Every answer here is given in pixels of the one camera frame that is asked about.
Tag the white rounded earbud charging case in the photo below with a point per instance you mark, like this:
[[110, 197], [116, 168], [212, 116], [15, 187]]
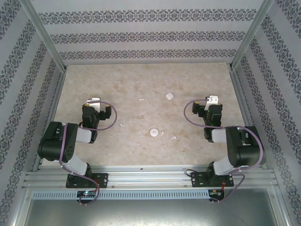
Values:
[[154, 132]]

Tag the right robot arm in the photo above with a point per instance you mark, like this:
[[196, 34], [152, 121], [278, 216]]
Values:
[[249, 146]]

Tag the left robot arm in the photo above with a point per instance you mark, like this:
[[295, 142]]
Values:
[[56, 141]]

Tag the white square earbud charging case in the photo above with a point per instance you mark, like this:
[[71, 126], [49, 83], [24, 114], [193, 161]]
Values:
[[169, 95]]

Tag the aluminium base beam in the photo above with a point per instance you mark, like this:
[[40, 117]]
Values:
[[150, 175]]

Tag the small controller board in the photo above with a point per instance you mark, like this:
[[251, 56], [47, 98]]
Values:
[[86, 193], [216, 193]]

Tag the grey metal panel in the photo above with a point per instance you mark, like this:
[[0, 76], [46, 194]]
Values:
[[150, 214]]

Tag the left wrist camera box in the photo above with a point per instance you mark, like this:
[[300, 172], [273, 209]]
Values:
[[94, 100]]

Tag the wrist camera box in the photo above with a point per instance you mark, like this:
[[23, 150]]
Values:
[[94, 100], [213, 99]]

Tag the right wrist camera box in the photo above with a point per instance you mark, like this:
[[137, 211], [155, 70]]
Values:
[[213, 99]]

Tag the aluminium side rail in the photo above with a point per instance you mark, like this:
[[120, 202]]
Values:
[[55, 103], [241, 94]]

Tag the aluminium corner post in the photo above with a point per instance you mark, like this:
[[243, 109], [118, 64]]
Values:
[[252, 33], [42, 30]]

